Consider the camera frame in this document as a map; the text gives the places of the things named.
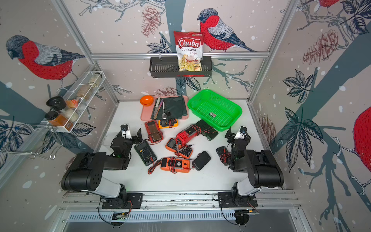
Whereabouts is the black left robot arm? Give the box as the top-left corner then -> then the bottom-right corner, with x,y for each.
61,124 -> 143,204

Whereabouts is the dark green cloth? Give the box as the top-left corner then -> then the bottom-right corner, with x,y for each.
151,96 -> 186,120

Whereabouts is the green-edged black multimeter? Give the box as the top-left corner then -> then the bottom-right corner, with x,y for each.
134,140 -> 157,166

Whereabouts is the red taped multimeter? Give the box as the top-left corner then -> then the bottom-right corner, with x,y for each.
145,120 -> 163,145

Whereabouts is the chuba cassava chips bag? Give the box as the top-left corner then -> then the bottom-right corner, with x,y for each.
174,32 -> 204,72

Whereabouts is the gold-handled knife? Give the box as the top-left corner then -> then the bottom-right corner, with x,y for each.
153,98 -> 163,120

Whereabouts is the red clamp multimeter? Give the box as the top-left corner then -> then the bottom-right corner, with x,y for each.
175,124 -> 201,148

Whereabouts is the yellow multimeter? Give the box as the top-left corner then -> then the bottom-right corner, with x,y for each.
158,119 -> 179,129

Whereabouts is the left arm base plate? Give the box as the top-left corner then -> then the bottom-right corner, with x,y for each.
102,193 -> 144,210

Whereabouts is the green plastic basket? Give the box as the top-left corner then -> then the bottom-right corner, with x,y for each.
187,90 -> 243,131

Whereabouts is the orange bowl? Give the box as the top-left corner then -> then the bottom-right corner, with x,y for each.
140,95 -> 154,106

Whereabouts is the pink cutting board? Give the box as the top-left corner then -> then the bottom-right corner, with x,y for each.
141,95 -> 189,121

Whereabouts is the orange clamp multimeter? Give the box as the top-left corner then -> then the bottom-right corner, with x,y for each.
147,157 -> 191,175

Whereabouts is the amber spice jar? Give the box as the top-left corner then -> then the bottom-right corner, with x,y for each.
45,111 -> 73,130

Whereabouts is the white wire spice rack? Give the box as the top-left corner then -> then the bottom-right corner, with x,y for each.
44,71 -> 106,133

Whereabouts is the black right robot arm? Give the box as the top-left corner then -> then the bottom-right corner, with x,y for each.
221,126 -> 284,198

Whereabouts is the black wall basket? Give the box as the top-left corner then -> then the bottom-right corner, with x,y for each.
149,56 -> 212,78

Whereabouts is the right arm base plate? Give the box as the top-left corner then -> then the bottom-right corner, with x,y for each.
217,191 -> 258,208

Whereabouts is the black-lid spice jar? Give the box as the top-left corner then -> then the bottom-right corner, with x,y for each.
46,96 -> 67,111

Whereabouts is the white-handled spoon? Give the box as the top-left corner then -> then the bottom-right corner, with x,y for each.
161,102 -> 168,120

